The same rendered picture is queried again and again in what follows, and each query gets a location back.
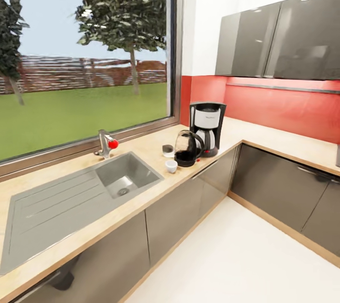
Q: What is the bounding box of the coffee cup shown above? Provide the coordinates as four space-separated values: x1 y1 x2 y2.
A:
166 161 178 173

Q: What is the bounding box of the paper coffee filter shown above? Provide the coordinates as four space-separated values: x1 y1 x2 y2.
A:
162 145 175 157

